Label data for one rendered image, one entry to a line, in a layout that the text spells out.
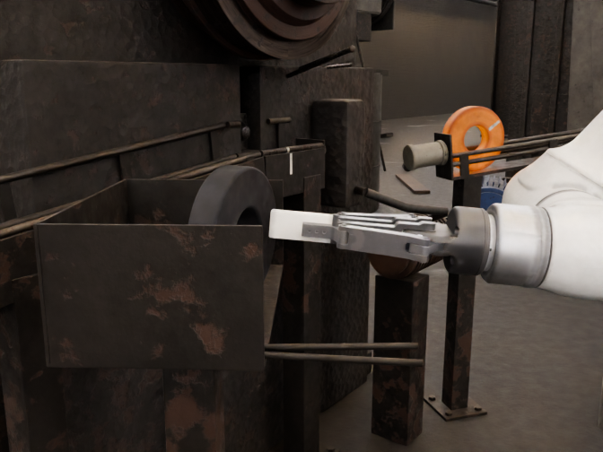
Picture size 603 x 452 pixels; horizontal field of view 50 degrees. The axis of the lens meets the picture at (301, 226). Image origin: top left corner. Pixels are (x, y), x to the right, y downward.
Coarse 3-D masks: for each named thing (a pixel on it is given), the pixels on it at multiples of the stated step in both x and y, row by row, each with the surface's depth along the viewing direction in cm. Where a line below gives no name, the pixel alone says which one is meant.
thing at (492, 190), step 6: (486, 180) 338; (492, 180) 337; (498, 180) 340; (504, 180) 338; (486, 186) 316; (492, 186) 320; (498, 186) 319; (504, 186) 320; (486, 192) 310; (492, 192) 310; (498, 192) 309; (486, 198) 310; (492, 198) 309; (498, 198) 308; (480, 204) 311; (486, 204) 310
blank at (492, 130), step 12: (468, 108) 151; (480, 108) 152; (456, 120) 150; (468, 120) 151; (480, 120) 152; (492, 120) 153; (444, 132) 152; (456, 132) 151; (492, 132) 154; (456, 144) 152; (480, 144) 157; (492, 144) 155; (468, 156) 153; (480, 156) 154; (480, 168) 155
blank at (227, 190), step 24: (240, 168) 68; (216, 192) 65; (240, 192) 68; (264, 192) 73; (192, 216) 65; (216, 216) 64; (240, 216) 74; (264, 216) 74; (264, 240) 74; (264, 264) 75
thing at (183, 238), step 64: (128, 192) 83; (192, 192) 82; (64, 256) 58; (128, 256) 57; (192, 256) 57; (256, 256) 57; (64, 320) 59; (128, 320) 59; (192, 320) 58; (256, 320) 58; (192, 384) 74; (192, 448) 75
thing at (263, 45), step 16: (208, 0) 108; (224, 0) 107; (208, 16) 111; (224, 16) 108; (240, 16) 110; (336, 16) 132; (224, 32) 114; (240, 32) 111; (256, 32) 114; (320, 32) 128; (240, 48) 120; (256, 48) 115; (272, 48) 118; (288, 48) 121; (304, 48) 125
